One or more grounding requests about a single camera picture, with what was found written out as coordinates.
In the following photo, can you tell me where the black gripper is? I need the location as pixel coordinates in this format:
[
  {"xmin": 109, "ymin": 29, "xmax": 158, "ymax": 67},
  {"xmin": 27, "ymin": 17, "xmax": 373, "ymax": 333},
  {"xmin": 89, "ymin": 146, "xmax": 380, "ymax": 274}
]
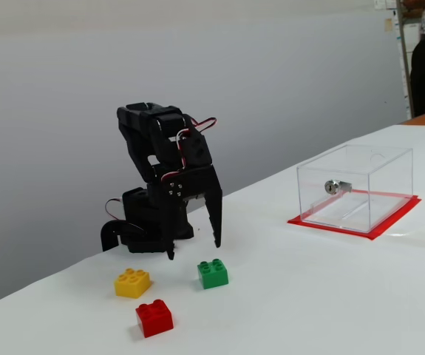
[{"xmin": 160, "ymin": 132, "xmax": 224, "ymax": 261}]

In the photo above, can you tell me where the green lego brick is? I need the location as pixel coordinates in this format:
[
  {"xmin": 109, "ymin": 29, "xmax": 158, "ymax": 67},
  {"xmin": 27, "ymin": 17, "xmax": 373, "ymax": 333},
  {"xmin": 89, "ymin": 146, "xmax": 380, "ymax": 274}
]
[{"xmin": 197, "ymin": 258, "xmax": 230, "ymax": 290}]

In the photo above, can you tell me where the yellow lego brick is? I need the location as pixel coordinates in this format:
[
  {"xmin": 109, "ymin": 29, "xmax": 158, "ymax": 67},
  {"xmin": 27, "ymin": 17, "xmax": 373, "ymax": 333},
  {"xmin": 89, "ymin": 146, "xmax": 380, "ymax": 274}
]
[{"xmin": 114, "ymin": 268, "xmax": 152, "ymax": 299}]

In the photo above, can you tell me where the red lego brick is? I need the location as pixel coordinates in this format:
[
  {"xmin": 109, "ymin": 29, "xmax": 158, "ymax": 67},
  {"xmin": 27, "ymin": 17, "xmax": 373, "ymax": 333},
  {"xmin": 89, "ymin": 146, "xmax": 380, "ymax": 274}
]
[{"xmin": 135, "ymin": 298, "xmax": 174, "ymax": 339}]

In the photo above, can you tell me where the transparent acrylic box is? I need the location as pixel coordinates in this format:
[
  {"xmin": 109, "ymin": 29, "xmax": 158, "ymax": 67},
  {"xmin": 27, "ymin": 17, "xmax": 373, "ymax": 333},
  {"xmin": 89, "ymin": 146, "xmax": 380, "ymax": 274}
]
[{"xmin": 296, "ymin": 143, "xmax": 415, "ymax": 234}]

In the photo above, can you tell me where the black table clamp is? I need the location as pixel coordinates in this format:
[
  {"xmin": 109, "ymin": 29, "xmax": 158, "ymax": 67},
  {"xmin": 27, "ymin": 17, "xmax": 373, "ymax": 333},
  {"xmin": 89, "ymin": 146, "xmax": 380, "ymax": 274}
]
[{"xmin": 101, "ymin": 220, "xmax": 146, "ymax": 253}]

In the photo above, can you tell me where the red tape square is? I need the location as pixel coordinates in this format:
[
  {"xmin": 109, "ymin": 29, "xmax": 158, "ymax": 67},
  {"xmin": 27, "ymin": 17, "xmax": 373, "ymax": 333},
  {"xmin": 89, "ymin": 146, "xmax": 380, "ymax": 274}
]
[{"xmin": 287, "ymin": 189, "xmax": 422, "ymax": 242}]

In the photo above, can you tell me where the silver cam lock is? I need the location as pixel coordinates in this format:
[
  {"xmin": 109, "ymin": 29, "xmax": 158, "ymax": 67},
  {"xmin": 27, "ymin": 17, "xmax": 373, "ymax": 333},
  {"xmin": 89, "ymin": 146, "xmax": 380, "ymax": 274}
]
[{"xmin": 324, "ymin": 180, "xmax": 353, "ymax": 196}]

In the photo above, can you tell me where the metal shelf upright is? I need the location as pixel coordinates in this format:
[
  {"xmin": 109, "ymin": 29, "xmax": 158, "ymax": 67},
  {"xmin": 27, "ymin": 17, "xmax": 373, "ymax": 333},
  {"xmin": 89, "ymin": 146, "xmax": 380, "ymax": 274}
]
[{"xmin": 395, "ymin": 0, "xmax": 416, "ymax": 119}]

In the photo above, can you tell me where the red white servo cable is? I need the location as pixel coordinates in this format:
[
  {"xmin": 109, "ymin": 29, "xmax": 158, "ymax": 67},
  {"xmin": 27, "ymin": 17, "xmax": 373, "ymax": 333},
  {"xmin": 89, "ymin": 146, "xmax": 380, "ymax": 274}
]
[
  {"xmin": 161, "ymin": 117, "xmax": 218, "ymax": 182},
  {"xmin": 104, "ymin": 198, "xmax": 125, "ymax": 220}
]

